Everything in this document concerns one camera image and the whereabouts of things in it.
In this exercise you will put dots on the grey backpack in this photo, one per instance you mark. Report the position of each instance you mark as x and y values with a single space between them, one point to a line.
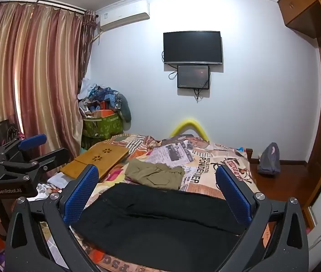
268 158

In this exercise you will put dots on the olive green pants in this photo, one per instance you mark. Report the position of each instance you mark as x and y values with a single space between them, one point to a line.
154 172

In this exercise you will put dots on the wooden cabinet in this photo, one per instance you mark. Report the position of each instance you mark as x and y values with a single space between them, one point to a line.
299 2

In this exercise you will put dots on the striped pink curtain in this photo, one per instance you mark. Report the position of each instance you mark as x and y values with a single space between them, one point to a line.
35 76

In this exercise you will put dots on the small black monitor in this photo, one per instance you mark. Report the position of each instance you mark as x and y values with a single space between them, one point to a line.
193 76

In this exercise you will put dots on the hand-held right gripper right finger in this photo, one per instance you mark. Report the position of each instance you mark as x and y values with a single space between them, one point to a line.
234 192

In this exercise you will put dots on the black wall television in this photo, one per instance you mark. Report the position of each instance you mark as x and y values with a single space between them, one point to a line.
191 46

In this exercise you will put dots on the pile of clothes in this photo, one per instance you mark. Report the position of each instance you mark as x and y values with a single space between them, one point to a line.
103 96

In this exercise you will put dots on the curtain rail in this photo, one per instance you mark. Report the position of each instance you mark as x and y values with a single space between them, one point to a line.
41 4

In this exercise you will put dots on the yellow foam tube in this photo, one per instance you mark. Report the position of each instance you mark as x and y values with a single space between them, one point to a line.
188 123

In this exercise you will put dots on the black pants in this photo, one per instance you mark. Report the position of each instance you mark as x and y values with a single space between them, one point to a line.
154 221

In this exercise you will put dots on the wooden bed frame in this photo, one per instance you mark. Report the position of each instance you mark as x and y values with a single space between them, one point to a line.
249 154

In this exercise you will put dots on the white air conditioner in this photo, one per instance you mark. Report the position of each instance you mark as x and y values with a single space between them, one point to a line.
120 15

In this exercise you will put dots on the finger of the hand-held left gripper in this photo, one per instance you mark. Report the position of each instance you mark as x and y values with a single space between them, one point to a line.
33 141
55 155

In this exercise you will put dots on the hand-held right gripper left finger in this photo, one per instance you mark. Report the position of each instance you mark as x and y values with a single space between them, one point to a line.
81 195

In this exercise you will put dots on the printed bedsheet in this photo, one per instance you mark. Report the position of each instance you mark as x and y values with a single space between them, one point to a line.
200 172

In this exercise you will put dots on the wooden lap desk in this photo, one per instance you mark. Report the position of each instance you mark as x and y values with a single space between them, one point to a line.
98 155

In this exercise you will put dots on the orange box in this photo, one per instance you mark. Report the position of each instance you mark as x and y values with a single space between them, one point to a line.
102 113

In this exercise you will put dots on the black bag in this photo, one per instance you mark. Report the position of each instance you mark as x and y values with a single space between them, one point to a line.
4 131

